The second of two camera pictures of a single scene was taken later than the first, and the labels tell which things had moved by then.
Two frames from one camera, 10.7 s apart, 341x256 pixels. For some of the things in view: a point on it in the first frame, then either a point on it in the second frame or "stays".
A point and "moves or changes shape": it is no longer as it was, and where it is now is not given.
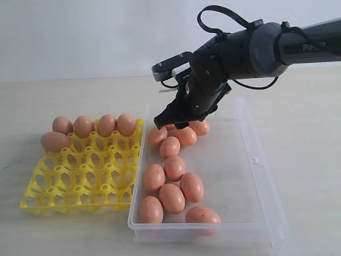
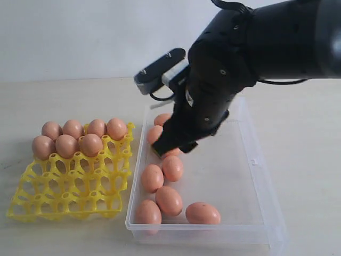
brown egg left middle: x=153 y=176 stays
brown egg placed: x=83 y=126 to x=73 y=127
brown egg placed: x=126 y=125 to x=116 y=129
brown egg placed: x=62 y=125 to x=51 y=129
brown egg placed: x=201 y=128 moves or changes shape
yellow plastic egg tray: x=95 y=174 moves or changes shape
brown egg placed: x=107 y=125 to x=97 y=127
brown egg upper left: x=156 y=136 stays
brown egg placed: x=54 y=142 to x=42 y=146
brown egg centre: x=175 y=168 stays
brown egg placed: x=186 y=136 moves or changes shape
